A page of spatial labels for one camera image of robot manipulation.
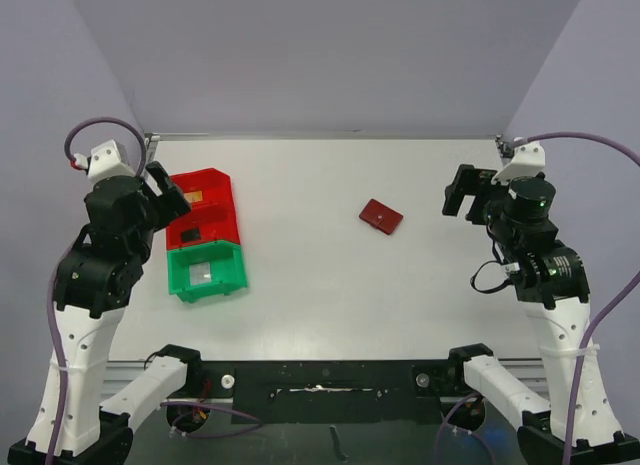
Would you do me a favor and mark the red bin with gold card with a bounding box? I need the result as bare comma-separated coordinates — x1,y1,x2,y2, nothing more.
170,168,234,210

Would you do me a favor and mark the red bin with black card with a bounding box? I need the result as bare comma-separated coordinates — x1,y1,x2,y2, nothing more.
166,205,241,250

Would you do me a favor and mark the green plastic bin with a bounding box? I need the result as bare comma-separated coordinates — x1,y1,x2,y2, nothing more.
166,240,248,303

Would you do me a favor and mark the red leather card holder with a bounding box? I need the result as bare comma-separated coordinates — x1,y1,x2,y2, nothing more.
359,199,404,235

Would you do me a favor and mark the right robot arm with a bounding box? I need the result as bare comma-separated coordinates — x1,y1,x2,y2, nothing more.
442,165,639,464

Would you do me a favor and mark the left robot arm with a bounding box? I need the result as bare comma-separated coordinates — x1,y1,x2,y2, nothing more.
7,162,204,464

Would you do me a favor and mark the gold credit card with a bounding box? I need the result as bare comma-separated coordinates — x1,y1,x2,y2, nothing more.
184,190,204,206

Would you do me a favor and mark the black credit card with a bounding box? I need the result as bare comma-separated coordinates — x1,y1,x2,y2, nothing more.
180,228,201,244

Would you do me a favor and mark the silver credit card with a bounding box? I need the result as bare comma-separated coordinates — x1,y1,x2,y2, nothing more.
189,262,212,286

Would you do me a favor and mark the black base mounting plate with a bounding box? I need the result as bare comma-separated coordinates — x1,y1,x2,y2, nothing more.
172,359,472,425

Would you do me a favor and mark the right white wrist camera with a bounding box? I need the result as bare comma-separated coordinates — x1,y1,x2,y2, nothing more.
491,139,546,185

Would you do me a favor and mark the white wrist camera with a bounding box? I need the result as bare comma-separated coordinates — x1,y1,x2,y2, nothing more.
491,139,546,185
87,140,135,184

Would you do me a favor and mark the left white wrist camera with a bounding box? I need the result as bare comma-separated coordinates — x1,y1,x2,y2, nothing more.
87,140,135,184

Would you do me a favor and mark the aluminium front rail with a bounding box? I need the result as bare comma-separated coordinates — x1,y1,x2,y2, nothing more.
104,361,148,387

